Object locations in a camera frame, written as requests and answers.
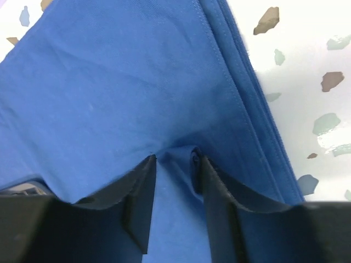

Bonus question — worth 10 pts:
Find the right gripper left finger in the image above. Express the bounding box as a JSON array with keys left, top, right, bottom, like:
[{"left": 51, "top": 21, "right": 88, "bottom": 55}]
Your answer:
[{"left": 1, "top": 156, "right": 156, "bottom": 262}]

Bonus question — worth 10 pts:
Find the blue surgical drape cloth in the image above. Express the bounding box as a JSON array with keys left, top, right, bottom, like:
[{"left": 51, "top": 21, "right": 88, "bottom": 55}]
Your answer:
[{"left": 1, "top": 1, "right": 303, "bottom": 262}]

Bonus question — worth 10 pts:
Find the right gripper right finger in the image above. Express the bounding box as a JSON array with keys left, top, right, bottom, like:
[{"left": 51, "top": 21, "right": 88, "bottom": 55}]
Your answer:
[{"left": 200, "top": 157, "right": 350, "bottom": 262}]

